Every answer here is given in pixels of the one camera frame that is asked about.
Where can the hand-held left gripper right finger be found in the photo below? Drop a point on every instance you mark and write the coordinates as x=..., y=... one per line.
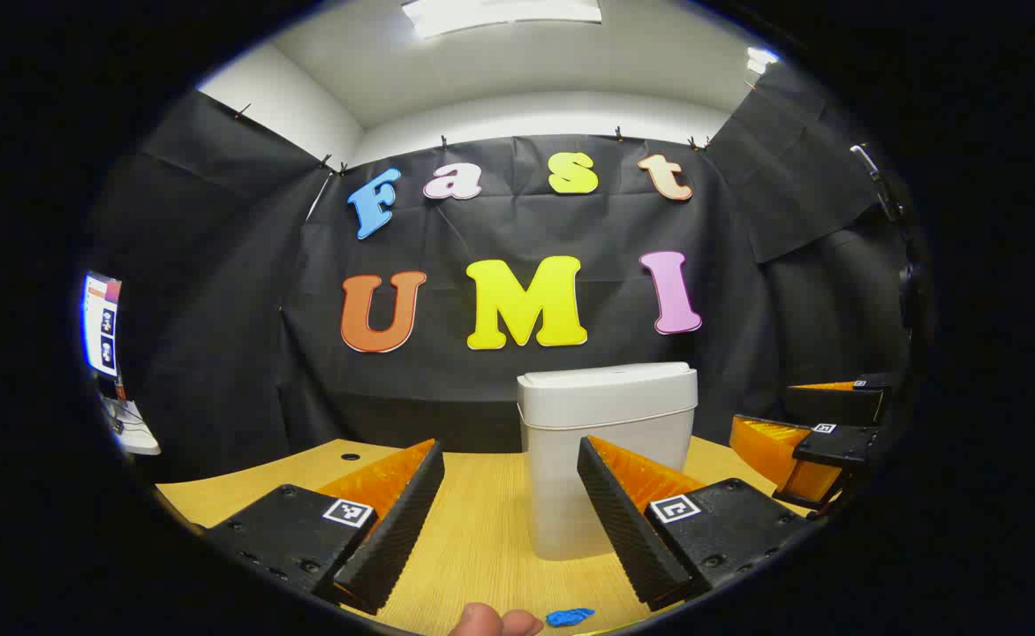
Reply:
x=628, y=530

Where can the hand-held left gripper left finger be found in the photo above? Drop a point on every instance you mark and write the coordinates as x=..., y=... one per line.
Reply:
x=394, y=539

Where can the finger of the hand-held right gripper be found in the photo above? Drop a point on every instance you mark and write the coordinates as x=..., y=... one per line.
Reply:
x=835, y=444
x=835, y=405

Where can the blue paper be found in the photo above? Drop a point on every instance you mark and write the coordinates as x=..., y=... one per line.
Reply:
x=569, y=617

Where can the white desktop garbage bin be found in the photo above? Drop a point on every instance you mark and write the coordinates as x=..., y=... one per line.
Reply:
x=570, y=415

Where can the wooden desktop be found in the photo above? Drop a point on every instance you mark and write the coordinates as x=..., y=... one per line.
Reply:
x=482, y=530

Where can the white side table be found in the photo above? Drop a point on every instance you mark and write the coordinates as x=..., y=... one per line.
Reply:
x=133, y=433

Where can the black backdrop cloth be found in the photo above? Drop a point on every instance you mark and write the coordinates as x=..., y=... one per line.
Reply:
x=482, y=230

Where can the small ceiling light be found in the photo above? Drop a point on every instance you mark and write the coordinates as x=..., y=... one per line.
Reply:
x=760, y=60

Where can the computer monitor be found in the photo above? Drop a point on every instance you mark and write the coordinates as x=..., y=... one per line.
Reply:
x=101, y=322

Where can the long ceiling light panel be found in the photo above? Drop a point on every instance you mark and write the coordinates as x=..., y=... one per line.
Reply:
x=500, y=13

